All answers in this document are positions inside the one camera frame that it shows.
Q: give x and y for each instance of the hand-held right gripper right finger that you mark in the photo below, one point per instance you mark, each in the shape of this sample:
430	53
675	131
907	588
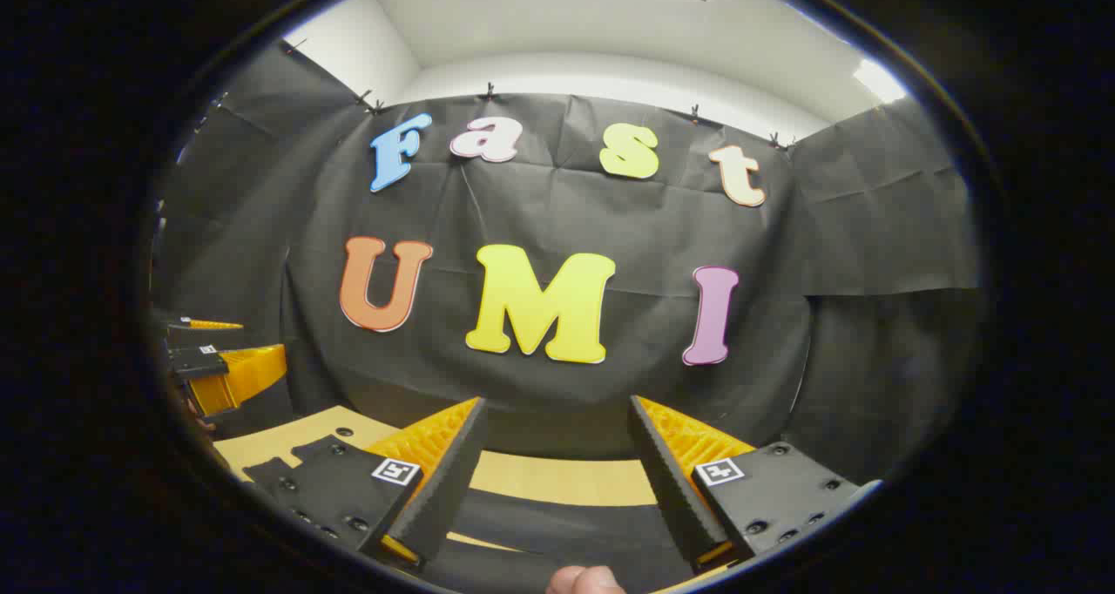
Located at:
666	481

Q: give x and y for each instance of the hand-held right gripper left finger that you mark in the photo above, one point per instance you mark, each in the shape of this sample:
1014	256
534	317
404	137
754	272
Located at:
444	481

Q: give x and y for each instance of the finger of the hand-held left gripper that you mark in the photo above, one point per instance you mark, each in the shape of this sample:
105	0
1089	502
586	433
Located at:
200	365
187	324

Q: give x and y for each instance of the dark blue jeans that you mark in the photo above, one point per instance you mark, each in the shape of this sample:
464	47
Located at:
557	533

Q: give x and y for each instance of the black cloth clip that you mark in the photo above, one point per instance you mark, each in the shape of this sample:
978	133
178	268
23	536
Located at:
370	102
694	111
489	91
778	142

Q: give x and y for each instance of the white ceiling light panel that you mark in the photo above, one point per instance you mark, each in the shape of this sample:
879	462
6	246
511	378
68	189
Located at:
880	80

